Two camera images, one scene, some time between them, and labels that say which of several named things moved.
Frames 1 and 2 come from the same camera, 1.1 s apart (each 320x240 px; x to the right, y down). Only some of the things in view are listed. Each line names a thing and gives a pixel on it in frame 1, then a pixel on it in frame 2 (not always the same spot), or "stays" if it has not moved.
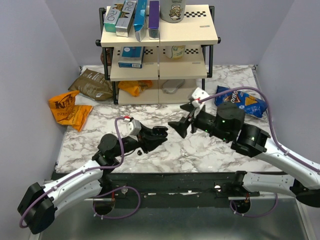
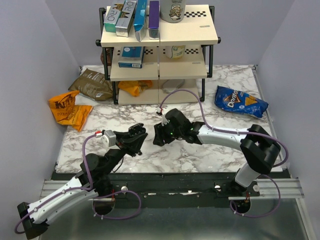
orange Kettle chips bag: [65, 111] stays
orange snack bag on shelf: [135, 87] stays
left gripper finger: [154, 144] → [133, 146]
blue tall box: [140, 20] stays
